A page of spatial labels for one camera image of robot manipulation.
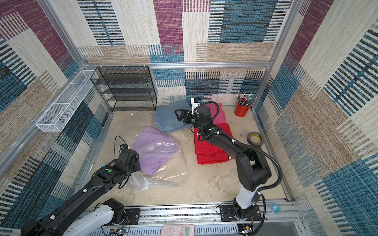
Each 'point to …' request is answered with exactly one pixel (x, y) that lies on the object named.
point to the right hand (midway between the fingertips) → (181, 113)
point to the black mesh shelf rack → (126, 89)
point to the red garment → (206, 153)
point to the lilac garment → (155, 149)
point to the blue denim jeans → (166, 119)
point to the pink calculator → (178, 229)
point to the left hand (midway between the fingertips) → (136, 161)
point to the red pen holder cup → (240, 110)
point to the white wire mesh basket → (56, 117)
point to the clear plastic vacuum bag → (173, 173)
